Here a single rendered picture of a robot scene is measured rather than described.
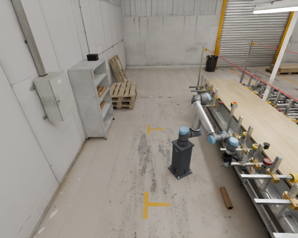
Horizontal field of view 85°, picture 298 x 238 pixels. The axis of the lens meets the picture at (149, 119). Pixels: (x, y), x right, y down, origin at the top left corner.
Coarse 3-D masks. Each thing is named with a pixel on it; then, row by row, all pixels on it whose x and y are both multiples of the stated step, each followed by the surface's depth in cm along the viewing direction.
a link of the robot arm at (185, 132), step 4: (180, 128) 240; (184, 128) 238; (188, 128) 237; (180, 132) 236; (184, 132) 232; (188, 132) 234; (180, 136) 239; (184, 136) 235; (188, 136) 237; (180, 140) 242; (184, 140) 239
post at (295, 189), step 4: (296, 184) 127; (292, 188) 130; (296, 188) 126; (288, 192) 134; (292, 192) 130; (296, 192) 129; (292, 196) 132; (280, 208) 142; (284, 208) 140; (280, 212) 144
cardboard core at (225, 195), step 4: (220, 188) 243; (224, 188) 241; (224, 192) 235; (224, 196) 231; (228, 196) 231; (224, 200) 229; (228, 200) 225; (228, 204) 220; (228, 208) 222; (232, 208) 220
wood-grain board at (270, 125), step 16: (224, 80) 412; (224, 96) 327; (240, 96) 325; (256, 96) 323; (240, 112) 269; (256, 112) 268; (272, 112) 267; (256, 128) 229; (272, 128) 228; (288, 128) 227; (272, 144) 199; (288, 144) 198; (272, 160) 177; (288, 160) 177
